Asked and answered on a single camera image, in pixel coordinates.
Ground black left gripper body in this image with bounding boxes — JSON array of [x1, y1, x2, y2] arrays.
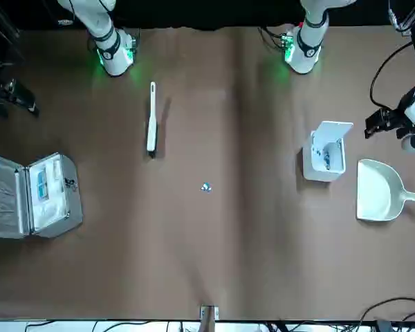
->
[[382, 107, 415, 139]]

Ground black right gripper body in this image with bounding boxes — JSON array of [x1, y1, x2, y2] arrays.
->
[[0, 78, 17, 104]]

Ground pale grey plastic dustpan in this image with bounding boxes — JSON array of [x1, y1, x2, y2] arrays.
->
[[356, 158, 415, 222]]

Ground white hand brush black bristles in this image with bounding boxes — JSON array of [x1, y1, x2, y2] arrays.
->
[[146, 81, 160, 159]]

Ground white trash can flip lid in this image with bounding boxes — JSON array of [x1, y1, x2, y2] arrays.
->
[[302, 120, 354, 182]]

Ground open aluminium case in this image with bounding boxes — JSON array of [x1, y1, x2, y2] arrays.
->
[[0, 151, 84, 239]]

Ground blue white medicine box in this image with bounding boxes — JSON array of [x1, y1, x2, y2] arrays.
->
[[36, 169, 49, 202]]

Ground white side desk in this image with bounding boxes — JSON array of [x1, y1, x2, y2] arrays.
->
[[0, 320, 415, 332]]

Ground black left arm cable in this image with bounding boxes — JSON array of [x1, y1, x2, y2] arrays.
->
[[369, 41, 415, 109]]

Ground black frame profile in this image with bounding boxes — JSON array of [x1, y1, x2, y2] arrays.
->
[[0, 0, 21, 66]]

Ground silver frame profile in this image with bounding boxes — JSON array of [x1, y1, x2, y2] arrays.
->
[[388, 0, 413, 37]]

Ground black left base cables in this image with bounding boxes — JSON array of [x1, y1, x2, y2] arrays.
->
[[259, 26, 288, 53]]

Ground aluminium camera post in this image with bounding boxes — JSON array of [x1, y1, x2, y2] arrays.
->
[[199, 304, 219, 332]]

